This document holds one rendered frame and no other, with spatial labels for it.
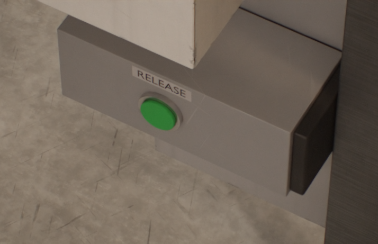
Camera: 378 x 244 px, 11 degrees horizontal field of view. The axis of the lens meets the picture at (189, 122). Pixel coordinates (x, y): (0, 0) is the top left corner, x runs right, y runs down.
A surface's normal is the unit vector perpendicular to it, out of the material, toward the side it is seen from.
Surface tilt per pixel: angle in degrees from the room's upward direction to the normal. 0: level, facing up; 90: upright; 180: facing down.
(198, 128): 90
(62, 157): 0
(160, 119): 90
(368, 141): 90
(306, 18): 90
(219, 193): 0
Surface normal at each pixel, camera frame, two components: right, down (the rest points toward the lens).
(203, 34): 0.87, 0.40
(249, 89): 0.00, -0.60
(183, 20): -0.49, 0.70
